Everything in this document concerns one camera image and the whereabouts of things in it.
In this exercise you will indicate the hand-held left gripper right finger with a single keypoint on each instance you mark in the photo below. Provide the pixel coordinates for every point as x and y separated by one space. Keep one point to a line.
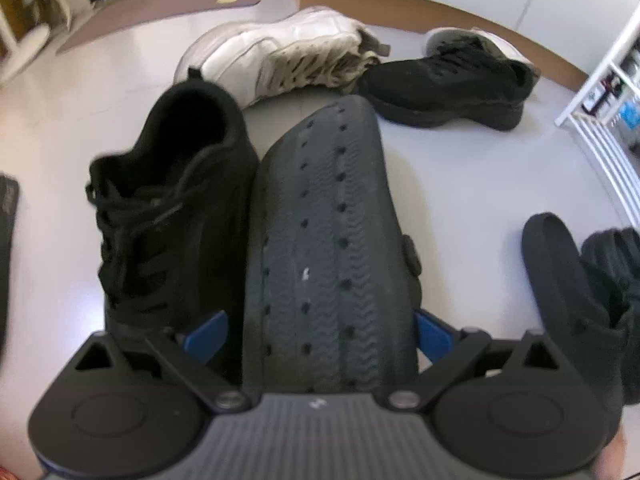
435 336

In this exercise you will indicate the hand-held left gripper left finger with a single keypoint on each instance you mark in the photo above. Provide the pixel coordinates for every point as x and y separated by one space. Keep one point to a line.
207 332

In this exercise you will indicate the black lace-up sneaker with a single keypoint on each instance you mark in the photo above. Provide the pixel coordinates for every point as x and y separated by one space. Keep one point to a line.
450 85
165 210

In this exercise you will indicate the black knit clog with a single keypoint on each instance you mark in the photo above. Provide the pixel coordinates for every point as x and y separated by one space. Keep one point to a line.
325 235
555 280

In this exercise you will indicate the white shoe rack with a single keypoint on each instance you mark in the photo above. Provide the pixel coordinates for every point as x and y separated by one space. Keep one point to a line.
600 140

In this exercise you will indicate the white lace-up sneaker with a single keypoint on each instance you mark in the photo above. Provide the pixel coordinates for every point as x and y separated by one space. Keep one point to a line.
250 55
495 42

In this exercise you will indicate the black slide sandal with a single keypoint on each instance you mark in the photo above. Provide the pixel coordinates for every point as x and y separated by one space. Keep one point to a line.
7 240

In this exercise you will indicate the clear water bottle blue label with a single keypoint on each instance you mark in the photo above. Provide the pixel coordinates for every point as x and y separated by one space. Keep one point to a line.
629 112

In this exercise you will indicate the brown doormat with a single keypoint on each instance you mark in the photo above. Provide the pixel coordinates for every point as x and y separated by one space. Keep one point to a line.
165 12

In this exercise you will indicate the white standing fan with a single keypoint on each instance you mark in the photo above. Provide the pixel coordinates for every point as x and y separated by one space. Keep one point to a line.
25 50

